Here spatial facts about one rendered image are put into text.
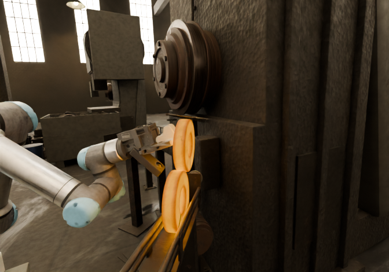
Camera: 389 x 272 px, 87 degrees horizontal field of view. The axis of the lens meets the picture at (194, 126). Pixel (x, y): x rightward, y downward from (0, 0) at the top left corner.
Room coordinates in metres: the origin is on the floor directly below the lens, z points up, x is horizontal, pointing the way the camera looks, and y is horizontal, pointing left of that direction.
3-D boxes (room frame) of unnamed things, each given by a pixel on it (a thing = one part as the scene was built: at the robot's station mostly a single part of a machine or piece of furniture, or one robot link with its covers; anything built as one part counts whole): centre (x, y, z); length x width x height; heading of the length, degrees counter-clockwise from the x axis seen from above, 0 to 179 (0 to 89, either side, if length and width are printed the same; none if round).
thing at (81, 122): (3.33, 1.81, 0.39); 1.03 x 0.83 x 0.79; 118
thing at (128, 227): (1.46, 0.49, 0.36); 0.26 x 0.20 x 0.72; 59
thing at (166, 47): (1.06, 0.14, 1.11); 0.28 x 0.06 x 0.28; 24
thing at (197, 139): (0.90, -0.05, 0.68); 0.11 x 0.08 x 0.24; 114
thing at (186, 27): (1.10, 0.06, 1.11); 0.47 x 0.06 x 0.47; 24
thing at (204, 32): (1.14, -0.02, 1.11); 0.47 x 0.10 x 0.47; 24
